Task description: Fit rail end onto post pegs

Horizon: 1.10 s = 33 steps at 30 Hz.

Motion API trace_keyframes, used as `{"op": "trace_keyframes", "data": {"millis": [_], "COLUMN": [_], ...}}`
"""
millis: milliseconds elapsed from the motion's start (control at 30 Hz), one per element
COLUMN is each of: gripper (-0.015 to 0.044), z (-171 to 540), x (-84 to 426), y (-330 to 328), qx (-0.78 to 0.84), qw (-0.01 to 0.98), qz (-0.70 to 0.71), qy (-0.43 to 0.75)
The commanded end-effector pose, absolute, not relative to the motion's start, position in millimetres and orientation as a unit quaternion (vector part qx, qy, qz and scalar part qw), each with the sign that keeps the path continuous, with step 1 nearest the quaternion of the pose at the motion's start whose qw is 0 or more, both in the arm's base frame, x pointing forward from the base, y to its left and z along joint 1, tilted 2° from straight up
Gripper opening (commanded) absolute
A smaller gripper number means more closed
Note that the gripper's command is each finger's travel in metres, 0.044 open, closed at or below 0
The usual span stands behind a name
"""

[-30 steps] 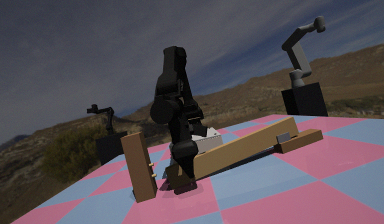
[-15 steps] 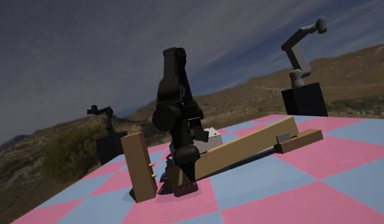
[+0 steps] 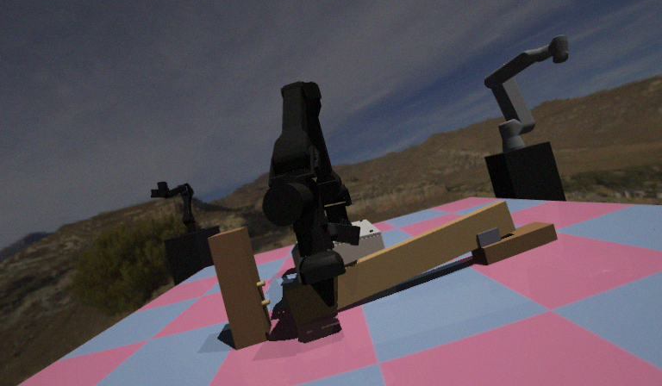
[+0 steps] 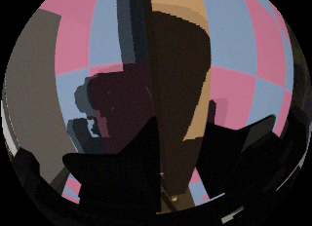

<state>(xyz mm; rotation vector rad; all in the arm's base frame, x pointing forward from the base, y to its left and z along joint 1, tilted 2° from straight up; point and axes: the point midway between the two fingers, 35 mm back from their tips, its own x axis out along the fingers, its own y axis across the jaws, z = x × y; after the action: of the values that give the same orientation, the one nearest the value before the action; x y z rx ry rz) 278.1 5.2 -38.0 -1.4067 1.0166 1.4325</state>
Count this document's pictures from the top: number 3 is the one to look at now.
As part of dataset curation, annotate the long wooden bed rail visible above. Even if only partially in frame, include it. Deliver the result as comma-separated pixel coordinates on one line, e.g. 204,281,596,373
284,201,515,327

